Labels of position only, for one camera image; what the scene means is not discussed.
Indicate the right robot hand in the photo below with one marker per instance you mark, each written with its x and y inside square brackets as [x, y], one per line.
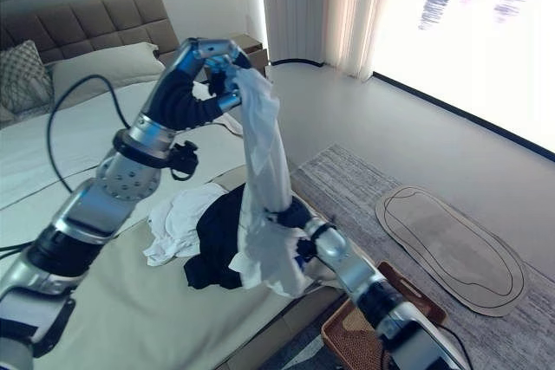
[294, 215]

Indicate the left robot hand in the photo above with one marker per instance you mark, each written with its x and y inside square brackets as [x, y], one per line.
[182, 92]

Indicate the white shirt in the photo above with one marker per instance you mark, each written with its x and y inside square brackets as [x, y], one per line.
[264, 188]

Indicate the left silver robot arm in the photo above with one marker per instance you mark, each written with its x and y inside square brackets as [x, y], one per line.
[82, 218]

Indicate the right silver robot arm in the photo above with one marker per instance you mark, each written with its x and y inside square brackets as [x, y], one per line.
[373, 292]

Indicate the black garment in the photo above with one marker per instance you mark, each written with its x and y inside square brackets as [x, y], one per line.
[219, 244]

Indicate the brown nightstand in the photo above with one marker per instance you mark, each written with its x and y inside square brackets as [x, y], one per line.
[251, 51]

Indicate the white pillow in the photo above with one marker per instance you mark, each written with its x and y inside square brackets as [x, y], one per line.
[104, 67]

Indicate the brown tufted headboard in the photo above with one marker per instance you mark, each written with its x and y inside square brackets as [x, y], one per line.
[93, 23]

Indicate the white crumpled garment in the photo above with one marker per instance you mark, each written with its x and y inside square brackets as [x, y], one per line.
[180, 225]

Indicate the bed with white sheet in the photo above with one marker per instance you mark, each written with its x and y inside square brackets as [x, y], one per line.
[130, 222]

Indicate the brown woven basket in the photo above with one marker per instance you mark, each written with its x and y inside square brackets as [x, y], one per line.
[381, 326]

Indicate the grey striped rug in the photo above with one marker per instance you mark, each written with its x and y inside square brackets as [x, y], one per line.
[433, 257]

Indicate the patterned cushion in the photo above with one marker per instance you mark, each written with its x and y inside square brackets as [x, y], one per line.
[24, 77]

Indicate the beige oval mat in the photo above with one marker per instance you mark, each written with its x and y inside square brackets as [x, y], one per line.
[451, 248]

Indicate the sheer white curtain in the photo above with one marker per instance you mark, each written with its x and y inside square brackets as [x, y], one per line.
[323, 12]

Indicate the large bright window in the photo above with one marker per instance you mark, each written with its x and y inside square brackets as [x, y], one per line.
[472, 36]

